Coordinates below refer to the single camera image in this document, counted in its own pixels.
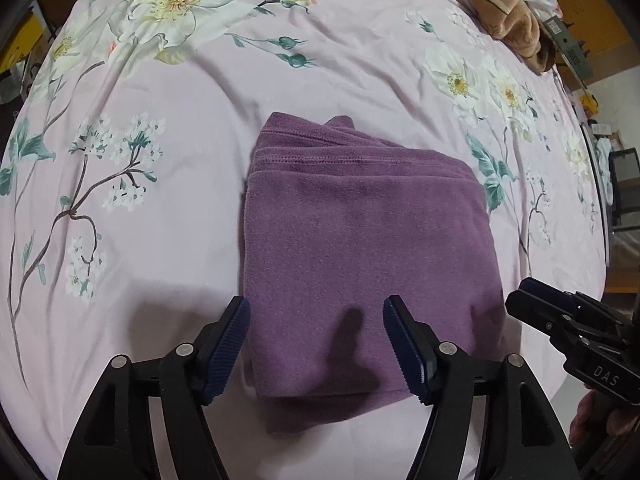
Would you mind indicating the light blue cloth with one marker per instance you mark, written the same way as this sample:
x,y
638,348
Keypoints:
x,y
604,149

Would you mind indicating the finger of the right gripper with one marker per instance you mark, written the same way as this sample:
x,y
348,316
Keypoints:
x,y
547,289
549,311

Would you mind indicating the purple knit pants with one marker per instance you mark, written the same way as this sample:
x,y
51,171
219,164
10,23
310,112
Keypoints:
x,y
335,222

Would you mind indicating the pink floral duvet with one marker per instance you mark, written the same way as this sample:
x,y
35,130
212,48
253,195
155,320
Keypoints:
x,y
122,183

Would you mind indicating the brown fleece blanket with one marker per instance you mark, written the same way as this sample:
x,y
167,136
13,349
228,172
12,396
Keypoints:
x,y
513,23

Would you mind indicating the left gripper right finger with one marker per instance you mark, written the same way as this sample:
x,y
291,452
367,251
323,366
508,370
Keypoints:
x,y
415,346

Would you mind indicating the grey DUSTO shoe box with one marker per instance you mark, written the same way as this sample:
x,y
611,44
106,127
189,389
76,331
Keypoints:
x,y
570,50

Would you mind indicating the person's right hand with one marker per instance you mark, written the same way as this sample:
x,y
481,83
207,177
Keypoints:
x,y
586,421

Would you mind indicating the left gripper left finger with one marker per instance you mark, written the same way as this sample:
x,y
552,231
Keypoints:
x,y
219,345

